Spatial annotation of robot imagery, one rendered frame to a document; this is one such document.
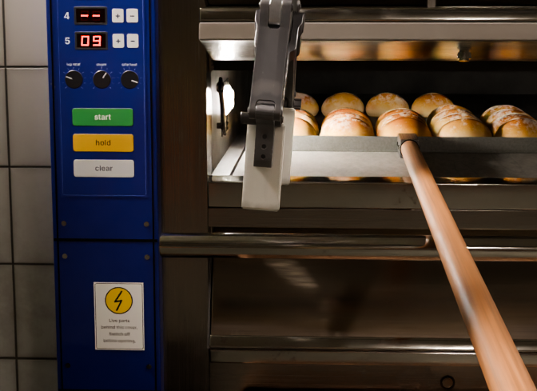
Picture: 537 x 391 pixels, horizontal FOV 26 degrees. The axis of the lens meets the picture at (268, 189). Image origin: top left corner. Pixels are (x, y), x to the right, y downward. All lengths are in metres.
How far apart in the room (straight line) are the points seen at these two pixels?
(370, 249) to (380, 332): 0.41
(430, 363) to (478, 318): 0.86
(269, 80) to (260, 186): 0.09
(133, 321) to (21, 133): 0.33
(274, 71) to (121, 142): 0.85
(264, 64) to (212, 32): 0.68
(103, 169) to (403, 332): 0.51
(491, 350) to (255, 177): 0.23
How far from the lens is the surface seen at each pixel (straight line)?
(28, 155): 1.79
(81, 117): 1.73
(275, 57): 0.90
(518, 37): 1.59
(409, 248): 1.38
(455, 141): 2.09
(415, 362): 1.80
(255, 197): 0.92
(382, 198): 1.74
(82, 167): 1.74
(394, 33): 1.57
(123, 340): 1.79
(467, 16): 1.58
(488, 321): 0.93
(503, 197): 1.76
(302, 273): 1.78
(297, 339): 1.75
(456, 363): 1.81
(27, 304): 1.84
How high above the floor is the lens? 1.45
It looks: 9 degrees down
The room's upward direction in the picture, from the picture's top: straight up
